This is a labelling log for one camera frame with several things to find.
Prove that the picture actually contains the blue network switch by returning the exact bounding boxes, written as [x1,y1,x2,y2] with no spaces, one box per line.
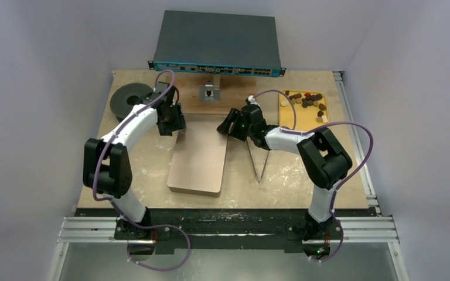
[148,10,286,77]

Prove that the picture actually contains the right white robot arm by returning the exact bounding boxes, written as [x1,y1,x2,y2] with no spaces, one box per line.
[217,104,353,238]

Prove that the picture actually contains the metal switch stand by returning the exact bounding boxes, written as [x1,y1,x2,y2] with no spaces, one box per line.
[199,74,221,102]

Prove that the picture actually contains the black filament spool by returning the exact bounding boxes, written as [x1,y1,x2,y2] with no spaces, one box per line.
[110,83,152,122]

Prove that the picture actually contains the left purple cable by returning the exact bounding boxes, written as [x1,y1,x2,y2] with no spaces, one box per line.
[91,70,192,272]

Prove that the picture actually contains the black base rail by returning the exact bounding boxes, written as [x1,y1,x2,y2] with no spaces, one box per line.
[63,208,370,255]

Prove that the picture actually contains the purple cable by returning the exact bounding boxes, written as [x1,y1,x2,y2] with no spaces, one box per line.
[91,70,192,272]
[248,90,375,265]

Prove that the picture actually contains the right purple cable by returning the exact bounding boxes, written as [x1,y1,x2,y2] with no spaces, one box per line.
[248,90,375,265]

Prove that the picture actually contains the brown box lid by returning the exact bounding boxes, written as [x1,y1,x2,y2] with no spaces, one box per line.
[166,114,228,197]

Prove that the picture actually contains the wooden board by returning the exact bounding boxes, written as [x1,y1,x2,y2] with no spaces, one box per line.
[174,73,258,115]

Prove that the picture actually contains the metal tweezers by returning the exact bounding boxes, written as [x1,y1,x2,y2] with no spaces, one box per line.
[246,139,270,184]

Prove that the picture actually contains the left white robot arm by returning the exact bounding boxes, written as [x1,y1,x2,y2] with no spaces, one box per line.
[83,82,186,239]

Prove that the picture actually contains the yellow plastic tray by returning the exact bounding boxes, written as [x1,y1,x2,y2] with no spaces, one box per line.
[278,90,330,131]

